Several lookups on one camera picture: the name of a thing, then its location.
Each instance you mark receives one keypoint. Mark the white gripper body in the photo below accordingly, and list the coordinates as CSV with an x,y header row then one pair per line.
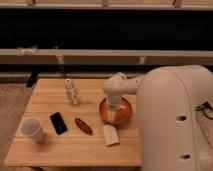
x,y
113,102

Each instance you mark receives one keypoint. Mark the orange ceramic bowl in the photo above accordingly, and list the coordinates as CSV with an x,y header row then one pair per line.
x,y
122,115

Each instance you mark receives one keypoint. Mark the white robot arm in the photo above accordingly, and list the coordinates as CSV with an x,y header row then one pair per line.
x,y
166,102

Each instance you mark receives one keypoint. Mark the wooden table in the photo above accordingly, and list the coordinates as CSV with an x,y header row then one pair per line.
x,y
74,147

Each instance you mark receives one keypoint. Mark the black smartphone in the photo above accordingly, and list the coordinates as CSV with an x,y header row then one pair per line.
x,y
58,123

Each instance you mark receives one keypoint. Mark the white paper cup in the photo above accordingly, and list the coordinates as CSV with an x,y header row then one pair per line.
x,y
32,128

